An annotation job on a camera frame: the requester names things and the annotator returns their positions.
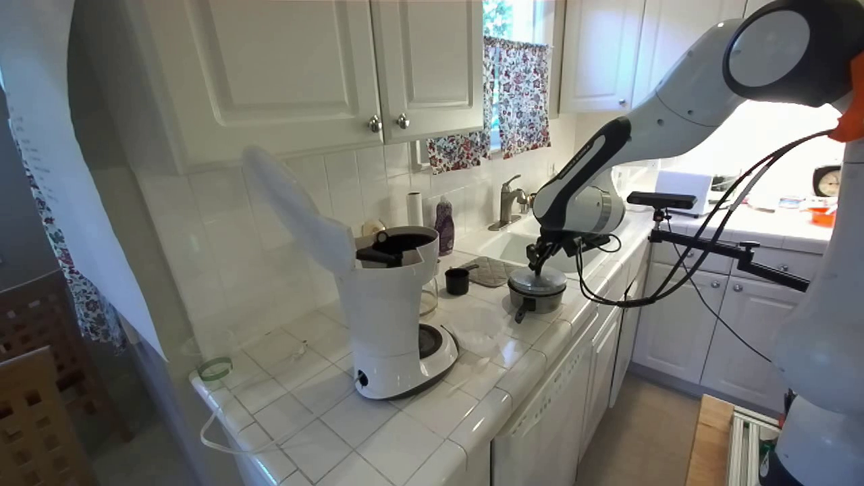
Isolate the silver pot with black handle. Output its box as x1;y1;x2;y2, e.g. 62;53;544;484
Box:
508;272;569;323

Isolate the wide white upper cabinet door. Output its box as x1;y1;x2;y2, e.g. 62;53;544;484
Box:
125;0;390;172

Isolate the black round clock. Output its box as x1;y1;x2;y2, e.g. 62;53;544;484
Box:
810;161;846;200

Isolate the black cable bundle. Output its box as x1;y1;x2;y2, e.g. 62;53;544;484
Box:
575;129;834;308

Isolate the chrome faucet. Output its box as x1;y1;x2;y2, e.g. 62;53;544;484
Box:
496;172;534;230

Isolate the black measuring cup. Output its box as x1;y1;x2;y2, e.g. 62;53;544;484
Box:
444;265;472;296

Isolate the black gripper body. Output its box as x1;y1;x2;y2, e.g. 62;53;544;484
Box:
531;226;579;260

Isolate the narrow white upper cabinet door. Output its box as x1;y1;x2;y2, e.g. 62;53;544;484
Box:
557;0;654;115
633;0;750;71
369;0;487;140

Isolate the floral window curtain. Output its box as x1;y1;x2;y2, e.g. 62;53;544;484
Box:
415;36;554;176

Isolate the white lower cabinet door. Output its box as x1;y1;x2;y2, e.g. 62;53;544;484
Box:
699;272;793;416
588;300;626;414
491;331;599;486
633;260;734;385

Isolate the wooden crate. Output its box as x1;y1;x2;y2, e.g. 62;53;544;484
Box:
0;346;97;486

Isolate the white sheer curtain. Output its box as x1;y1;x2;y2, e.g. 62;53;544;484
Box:
0;0;170;361

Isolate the black stereo camera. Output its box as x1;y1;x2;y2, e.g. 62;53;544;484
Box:
626;189;699;210

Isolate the white coffee maker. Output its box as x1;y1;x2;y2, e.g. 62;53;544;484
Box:
240;146;461;401

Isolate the purple bottle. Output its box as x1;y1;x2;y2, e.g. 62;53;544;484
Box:
432;196;460;260

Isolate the white bottle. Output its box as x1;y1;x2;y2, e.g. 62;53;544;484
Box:
406;185;427;230

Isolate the white box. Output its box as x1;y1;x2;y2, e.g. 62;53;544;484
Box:
654;171;714;219

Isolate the aluminium rail frame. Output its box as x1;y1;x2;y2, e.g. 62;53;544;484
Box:
727;405;784;486

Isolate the green rubber ring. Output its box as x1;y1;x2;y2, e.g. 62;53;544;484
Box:
194;354;237;384

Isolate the black camera boom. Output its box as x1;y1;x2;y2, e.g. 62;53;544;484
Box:
645;208;814;291

